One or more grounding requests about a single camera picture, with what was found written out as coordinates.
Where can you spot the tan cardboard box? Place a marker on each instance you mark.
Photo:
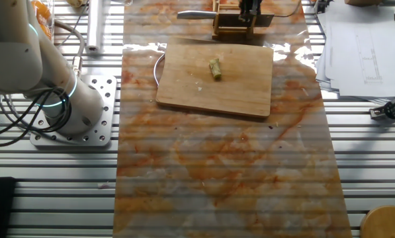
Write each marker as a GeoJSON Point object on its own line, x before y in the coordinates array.
{"type": "Point", "coordinates": [362, 2]}

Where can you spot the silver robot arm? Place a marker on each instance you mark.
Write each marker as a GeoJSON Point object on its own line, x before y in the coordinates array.
{"type": "Point", "coordinates": [12, 49]}

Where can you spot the steel cleaver knife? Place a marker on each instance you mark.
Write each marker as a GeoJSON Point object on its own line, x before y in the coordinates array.
{"type": "Point", "coordinates": [197, 15]}

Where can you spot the black rectangular case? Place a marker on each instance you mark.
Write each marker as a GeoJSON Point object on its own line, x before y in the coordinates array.
{"type": "Point", "coordinates": [0, 208]}

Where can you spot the wooden knife rack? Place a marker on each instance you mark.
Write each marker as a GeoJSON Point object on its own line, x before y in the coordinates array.
{"type": "Point", "coordinates": [217, 29]}

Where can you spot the white plastic wrap roll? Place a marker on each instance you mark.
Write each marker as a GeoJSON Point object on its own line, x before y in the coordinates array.
{"type": "Point", "coordinates": [94, 26]}

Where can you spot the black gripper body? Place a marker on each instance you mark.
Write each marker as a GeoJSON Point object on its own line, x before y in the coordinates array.
{"type": "Point", "coordinates": [250, 3]}

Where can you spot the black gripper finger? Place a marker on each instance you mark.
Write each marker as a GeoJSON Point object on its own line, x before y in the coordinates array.
{"type": "Point", "coordinates": [258, 11]}
{"type": "Point", "coordinates": [247, 15]}

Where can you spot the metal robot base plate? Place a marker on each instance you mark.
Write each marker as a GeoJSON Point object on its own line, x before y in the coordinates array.
{"type": "Point", "coordinates": [106, 109]}

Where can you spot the wooden cup tree stand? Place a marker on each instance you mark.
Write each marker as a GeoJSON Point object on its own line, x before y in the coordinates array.
{"type": "Point", "coordinates": [385, 223]}

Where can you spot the orange marble patterned mat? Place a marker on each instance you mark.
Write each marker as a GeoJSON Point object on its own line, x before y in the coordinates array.
{"type": "Point", "coordinates": [217, 165]}

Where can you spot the orange fruit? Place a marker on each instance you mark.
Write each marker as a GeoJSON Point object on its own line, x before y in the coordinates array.
{"type": "Point", "coordinates": [40, 9]}
{"type": "Point", "coordinates": [46, 31]}

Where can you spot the white paper sheets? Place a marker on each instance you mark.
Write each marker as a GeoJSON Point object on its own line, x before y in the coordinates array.
{"type": "Point", "coordinates": [359, 49]}

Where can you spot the wooden cutting board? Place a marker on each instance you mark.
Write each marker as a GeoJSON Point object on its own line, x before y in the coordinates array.
{"type": "Point", "coordinates": [243, 99]}

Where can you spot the green scallion stalk piece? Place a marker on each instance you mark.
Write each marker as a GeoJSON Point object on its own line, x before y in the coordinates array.
{"type": "Point", "coordinates": [215, 69]}

